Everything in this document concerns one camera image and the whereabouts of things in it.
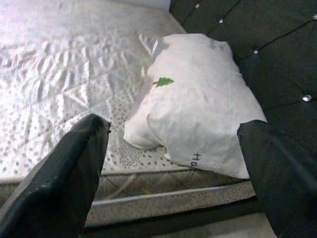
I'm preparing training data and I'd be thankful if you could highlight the dark tufted headboard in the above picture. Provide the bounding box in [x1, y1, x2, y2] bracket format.
[169, 0, 317, 149]

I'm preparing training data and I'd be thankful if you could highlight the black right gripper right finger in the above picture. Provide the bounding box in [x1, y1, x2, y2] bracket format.
[236, 120, 317, 238]

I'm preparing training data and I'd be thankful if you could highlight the dark bed frame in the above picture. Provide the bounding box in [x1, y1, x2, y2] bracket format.
[81, 198, 264, 238]

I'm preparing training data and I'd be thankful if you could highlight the white quilted mattress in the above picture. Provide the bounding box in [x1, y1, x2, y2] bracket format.
[0, 0, 256, 228]

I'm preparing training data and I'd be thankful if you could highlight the white pillow with green tree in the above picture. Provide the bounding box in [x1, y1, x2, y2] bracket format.
[123, 33, 268, 179]

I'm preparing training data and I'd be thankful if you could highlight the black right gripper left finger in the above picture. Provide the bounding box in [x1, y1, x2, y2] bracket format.
[0, 113, 111, 238]

